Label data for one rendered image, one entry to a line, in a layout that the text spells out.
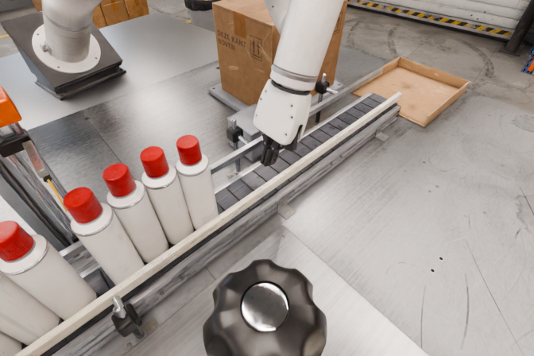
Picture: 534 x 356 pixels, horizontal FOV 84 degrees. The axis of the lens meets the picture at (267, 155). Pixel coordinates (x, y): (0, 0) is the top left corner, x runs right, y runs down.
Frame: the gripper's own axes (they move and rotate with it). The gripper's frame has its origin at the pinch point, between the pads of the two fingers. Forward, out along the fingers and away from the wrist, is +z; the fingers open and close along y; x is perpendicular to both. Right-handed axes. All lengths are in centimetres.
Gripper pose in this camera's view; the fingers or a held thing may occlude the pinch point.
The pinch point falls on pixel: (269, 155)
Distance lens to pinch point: 62.3
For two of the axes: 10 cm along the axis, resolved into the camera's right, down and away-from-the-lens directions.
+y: 6.8, 5.0, -5.4
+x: 6.9, -1.8, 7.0
